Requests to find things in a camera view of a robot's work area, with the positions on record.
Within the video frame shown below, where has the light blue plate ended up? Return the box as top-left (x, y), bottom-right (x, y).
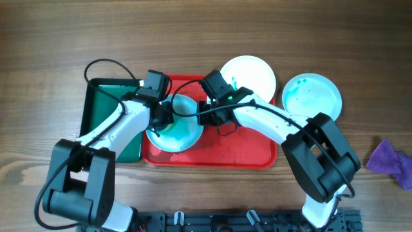
top-left (145, 94), bottom-right (203, 152)
top-left (282, 73), bottom-right (343, 121)

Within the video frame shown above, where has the white plate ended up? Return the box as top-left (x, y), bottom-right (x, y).
top-left (220, 55), bottom-right (276, 102)

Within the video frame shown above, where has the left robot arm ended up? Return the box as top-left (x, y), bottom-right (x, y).
top-left (34, 88), bottom-right (171, 231)

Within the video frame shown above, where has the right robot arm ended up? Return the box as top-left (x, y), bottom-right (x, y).
top-left (198, 70), bottom-right (361, 231)

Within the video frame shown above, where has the red plastic tray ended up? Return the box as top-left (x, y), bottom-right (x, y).
top-left (141, 73), bottom-right (277, 169)

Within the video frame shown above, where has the dark green tray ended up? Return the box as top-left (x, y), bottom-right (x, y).
top-left (80, 78), bottom-right (142, 163)

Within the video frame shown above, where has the purple cloth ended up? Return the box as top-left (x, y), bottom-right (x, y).
top-left (366, 139), bottom-right (411, 191)

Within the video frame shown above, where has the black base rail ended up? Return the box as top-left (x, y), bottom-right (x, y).
top-left (76, 209), bottom-right (363, 232)

